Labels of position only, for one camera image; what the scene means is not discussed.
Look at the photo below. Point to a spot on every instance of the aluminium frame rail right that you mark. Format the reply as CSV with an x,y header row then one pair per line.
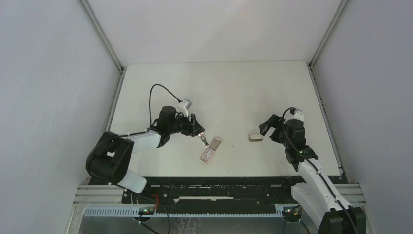
x,y
312,66

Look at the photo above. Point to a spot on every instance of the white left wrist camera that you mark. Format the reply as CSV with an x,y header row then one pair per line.
x,y
183,107

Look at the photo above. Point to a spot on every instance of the front aluminium rail assembly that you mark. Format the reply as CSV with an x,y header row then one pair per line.
x,y
105,200

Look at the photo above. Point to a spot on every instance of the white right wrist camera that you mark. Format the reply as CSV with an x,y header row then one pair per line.
x,y
296,114

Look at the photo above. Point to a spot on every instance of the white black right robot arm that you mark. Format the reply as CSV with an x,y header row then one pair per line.
x,y
315,192

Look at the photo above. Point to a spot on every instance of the red white staples box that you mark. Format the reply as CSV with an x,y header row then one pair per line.
x,y
211,150

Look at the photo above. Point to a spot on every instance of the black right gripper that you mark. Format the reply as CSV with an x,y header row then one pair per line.
x,y
275,122

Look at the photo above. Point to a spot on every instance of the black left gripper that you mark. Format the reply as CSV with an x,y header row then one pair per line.
x,y
192,128

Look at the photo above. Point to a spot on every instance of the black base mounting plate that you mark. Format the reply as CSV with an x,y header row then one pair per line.
x,y
214,195

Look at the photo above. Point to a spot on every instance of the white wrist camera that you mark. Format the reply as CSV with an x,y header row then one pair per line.
x,y
183,107
296,114

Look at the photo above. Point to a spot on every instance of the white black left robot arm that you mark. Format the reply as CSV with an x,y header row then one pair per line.
x,y
109,160

